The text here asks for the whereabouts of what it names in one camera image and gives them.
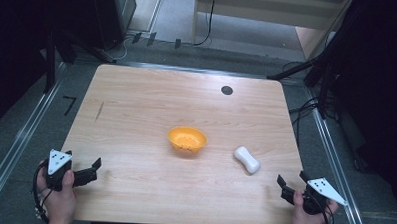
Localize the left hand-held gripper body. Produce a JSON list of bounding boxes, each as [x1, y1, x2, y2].
[[45, 149, 100, 194]]

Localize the black metal stand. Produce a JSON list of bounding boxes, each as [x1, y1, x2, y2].
[[265, 43, 340, 121], [41, 26, 78, 96]]

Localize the orange plastic bowl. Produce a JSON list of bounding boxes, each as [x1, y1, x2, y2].
[[166, 125, 209, 156]]

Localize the black cabinet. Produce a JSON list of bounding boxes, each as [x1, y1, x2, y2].
[[87, 0, 138, 53]]

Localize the black hanging cable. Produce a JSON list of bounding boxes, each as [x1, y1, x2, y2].
[[192, 0, 218, 48]]

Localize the silver metal floor rail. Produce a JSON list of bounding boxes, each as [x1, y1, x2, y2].
[[299, 87, 375, 224], [0, 59, 68, 218], [116, 59, 272, 81]]

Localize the pale wooden shelf unit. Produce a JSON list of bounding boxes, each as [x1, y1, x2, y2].
[[191, 0, 354, 51]]

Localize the black floor cables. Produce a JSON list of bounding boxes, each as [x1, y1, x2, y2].
[[278, 59, 342, 148]]

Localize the person's left hand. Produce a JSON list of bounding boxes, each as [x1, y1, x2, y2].
[[34, 167, 78, 224]]

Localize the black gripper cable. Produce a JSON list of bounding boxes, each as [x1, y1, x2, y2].
[[30, 160, 54, 224], [317, 201, 336, 224]]

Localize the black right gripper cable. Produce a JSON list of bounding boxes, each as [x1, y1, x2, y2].
[[317, 201, 336, 224]]

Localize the white cable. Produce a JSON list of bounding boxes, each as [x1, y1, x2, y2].
[[101, 35, 134, 64]]

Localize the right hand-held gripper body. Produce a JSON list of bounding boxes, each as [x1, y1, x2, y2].
[[279, 176, 349, 217]]

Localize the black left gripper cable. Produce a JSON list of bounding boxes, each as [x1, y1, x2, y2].
[[30, 160, 54, 224]]

